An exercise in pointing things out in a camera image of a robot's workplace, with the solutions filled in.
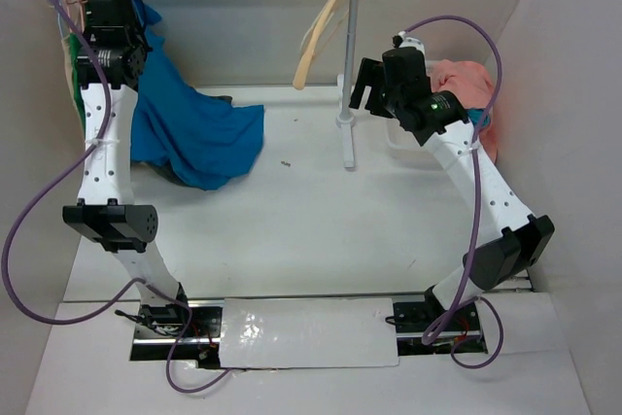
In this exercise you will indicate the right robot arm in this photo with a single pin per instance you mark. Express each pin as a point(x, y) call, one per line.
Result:
point(510, 237)

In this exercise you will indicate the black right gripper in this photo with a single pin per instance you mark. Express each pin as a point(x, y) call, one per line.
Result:
point(371, 72)

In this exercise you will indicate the beige shirt on hanger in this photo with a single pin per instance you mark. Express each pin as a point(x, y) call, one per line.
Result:
point(67, 64)

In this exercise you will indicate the grey t shirt on hanger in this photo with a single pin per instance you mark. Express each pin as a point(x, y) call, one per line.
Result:
point(188, 137)

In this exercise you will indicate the pink shirt in basket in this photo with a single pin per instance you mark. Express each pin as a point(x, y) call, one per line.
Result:
point(469, 81)

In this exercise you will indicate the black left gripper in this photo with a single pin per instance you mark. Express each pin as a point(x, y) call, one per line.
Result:
point(140, 32)

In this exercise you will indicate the teal garment in basket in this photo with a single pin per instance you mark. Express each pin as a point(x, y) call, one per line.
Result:
point(479, 118)

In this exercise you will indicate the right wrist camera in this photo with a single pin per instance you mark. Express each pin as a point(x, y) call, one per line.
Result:
point(402, 40)

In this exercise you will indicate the white plastic basket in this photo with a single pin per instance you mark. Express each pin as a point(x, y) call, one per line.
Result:
point(403, 146)

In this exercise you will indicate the white cover plate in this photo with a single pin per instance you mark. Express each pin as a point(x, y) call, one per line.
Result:
point(307, 333)

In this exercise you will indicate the blue t shirt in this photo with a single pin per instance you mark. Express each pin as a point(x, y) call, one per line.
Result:
point(161, 77)

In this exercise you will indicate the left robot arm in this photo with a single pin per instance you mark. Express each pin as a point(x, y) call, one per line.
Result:
point(108, 68)

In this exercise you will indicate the green shirt on hanger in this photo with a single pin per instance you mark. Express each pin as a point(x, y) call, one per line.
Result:
point(74, 48)

